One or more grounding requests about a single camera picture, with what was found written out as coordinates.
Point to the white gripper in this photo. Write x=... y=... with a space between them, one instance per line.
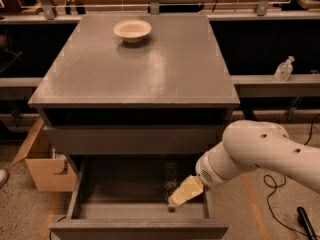
x=207 y=172

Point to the clear plastic water bottle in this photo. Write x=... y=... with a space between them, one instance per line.
x=171 y=181

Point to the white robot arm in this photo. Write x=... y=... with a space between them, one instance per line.
x=247 y=145

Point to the open grey middle drawer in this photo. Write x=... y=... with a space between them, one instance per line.
x=122 y=197

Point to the grey drawer cabinet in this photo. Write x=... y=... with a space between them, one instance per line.
x=175 y=76

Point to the grey closed top drawer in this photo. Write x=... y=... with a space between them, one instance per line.
x=125 y=140

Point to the black cylindrical object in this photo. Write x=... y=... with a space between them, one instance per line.
x=304 y=221

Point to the cardboard box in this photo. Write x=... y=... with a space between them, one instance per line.
x=50 y=171

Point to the white bowl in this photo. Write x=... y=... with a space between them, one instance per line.
x=132 y=31

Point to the white shoe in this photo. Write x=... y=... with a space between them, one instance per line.
x=3 y=177

